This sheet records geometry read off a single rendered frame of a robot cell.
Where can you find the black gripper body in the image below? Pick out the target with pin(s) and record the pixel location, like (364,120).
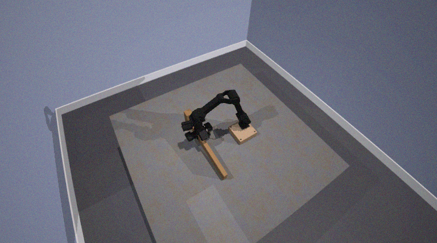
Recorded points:
(190,136)

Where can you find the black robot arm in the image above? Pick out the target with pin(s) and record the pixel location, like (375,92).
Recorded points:
(197,117)

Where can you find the wooden post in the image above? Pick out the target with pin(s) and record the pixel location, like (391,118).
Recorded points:
(187,113)

